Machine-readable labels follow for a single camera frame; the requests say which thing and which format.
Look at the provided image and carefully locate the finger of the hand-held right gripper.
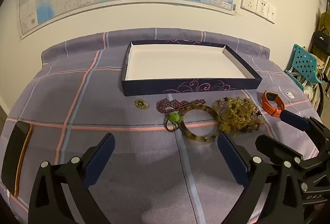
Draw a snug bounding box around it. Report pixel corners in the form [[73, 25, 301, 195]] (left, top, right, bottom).
[[280, 110, 330, 141], [255, 134, 304, 164]]

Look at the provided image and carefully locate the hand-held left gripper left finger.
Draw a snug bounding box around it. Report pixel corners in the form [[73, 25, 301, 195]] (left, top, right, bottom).
[[28, 133, 116, 224]]

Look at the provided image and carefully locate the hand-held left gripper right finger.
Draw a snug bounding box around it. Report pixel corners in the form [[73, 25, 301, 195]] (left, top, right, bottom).
[[217, 132, 306, 224]]

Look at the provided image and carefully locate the orange smartwatch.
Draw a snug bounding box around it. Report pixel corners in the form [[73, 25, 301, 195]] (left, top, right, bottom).
[[262, 90, 286, 117]]

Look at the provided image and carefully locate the yellow bead necklace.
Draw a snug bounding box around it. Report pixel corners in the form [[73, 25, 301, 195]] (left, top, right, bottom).
[[220, 97, 258, 137]]

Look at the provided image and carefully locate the tortoiseshell bangle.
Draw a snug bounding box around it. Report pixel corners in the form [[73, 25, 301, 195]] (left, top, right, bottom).
[[178, 105, 222, 142]]

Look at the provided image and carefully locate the brown and clear bead bracelet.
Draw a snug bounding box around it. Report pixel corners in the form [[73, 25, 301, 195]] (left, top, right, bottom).
[[212, 98, 229, 114]]

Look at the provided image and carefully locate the green bead cord bracelet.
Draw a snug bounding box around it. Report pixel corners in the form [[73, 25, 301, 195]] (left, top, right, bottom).
[[165, 112, 181, 133]]

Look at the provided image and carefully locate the dark blue shallow box tray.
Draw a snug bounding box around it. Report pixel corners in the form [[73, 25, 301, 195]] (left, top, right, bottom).
[[121, 39, 263, 97]]

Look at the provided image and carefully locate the teal plastic chair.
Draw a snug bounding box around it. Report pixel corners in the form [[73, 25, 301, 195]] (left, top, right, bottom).
[[284, 44, 323, 91]]

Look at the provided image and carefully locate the purple plaid bed sheet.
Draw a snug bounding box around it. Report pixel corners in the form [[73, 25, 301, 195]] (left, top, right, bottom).
[[0, 28, 321, 224]]

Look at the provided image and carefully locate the black bag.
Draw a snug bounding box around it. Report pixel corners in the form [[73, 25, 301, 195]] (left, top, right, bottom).
[[311, 29, 330, 54]]

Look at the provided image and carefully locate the black phone in orange case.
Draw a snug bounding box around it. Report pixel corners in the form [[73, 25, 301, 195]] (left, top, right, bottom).
[[1, 121, 33, 197]]

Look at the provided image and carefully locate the olive green cloth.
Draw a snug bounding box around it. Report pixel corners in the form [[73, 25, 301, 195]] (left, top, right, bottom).
[[316, 11, 330, 33]]

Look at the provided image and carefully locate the crystal bead bracelet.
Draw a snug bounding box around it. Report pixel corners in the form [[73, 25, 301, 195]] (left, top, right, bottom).
[[242, 109, 266, 134]]

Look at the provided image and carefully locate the purple bead necklace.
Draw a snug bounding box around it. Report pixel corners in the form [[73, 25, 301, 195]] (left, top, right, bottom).
[[156, 98, 206, 113]]

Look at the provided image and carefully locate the white wall outlet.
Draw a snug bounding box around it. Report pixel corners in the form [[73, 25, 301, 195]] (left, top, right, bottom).
[[267, 5, 277, 24], [256, 0, 269, 19], [241, 0, 258, 14]]

